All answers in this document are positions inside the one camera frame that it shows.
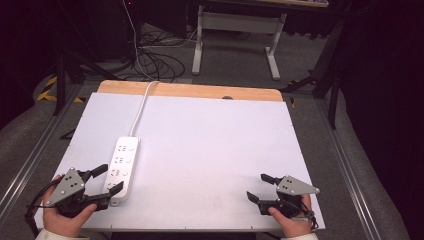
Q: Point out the person's right hand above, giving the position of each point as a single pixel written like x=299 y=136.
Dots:
x=295 y=226

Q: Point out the white table cover board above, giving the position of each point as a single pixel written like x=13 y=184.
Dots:
x=213 y=150

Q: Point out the yellow black floor tape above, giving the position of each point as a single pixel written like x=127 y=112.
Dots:
x=48 y=90

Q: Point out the white power strip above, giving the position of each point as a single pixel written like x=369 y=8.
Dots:
x=123 y=163

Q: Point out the black metal stand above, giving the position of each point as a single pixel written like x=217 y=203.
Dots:
x=63 y=80
x=330 y=80

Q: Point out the metal floor rail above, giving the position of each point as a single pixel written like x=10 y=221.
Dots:
x=346 y=166
x=33 y=156

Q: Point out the person's left hand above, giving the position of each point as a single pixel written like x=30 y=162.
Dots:
x=65 y=223

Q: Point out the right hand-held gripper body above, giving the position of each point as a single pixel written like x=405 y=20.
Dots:
x=295 y=187

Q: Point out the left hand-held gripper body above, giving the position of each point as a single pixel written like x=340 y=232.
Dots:
x=65 y=188

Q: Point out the white metal desk frame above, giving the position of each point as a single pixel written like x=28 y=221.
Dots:
x=238 y=23

